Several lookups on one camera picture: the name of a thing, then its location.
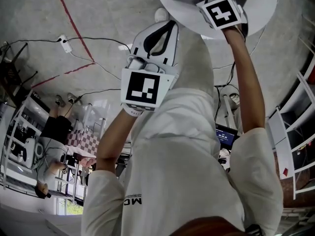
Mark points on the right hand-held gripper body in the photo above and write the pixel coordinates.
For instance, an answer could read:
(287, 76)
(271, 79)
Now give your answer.
(222, 15)

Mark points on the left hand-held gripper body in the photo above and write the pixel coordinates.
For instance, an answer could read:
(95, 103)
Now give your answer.
(141, 90)

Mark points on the person's left forearm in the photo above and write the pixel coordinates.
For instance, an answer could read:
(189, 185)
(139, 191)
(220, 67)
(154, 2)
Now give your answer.
(115, 136)

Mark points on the person's right forearm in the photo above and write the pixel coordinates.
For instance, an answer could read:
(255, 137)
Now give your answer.
(248, 82)

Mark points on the white open shelving unit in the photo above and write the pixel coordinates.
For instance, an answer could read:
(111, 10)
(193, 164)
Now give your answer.
(292, 136)

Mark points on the round white table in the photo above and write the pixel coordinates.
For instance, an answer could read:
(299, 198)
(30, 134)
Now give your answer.
(182, 11)

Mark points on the person's light grey trousers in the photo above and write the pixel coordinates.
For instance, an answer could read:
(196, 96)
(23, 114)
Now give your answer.
(194, 65)

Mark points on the person's white shoe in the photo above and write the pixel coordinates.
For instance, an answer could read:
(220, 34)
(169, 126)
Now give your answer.
(161, 14)

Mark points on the red checkered tablecloth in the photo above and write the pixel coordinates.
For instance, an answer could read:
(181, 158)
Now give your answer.
(83, 141)

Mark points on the person's white shirt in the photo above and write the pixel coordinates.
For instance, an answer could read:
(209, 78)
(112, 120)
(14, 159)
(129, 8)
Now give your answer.
(177, 161)

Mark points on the white power strip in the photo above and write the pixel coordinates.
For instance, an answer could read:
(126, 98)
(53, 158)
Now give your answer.
(65, 43)

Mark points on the white table leg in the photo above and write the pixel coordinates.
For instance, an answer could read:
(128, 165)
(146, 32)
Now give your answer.
(230, 109)

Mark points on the red floor tape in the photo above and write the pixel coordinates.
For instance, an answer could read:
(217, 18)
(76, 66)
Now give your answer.
(73, 26)

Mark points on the black monitor screen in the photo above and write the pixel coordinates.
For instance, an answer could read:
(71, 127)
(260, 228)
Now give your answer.
(226, 135)

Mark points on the white metal shelf rack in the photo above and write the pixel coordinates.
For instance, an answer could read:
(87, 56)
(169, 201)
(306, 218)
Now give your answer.
(22, 122)

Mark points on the white rounded appliance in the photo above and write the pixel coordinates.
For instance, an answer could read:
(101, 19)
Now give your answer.
(29, 151)

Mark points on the black stand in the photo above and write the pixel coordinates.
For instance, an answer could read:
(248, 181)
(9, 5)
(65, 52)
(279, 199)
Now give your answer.
(12, 75)

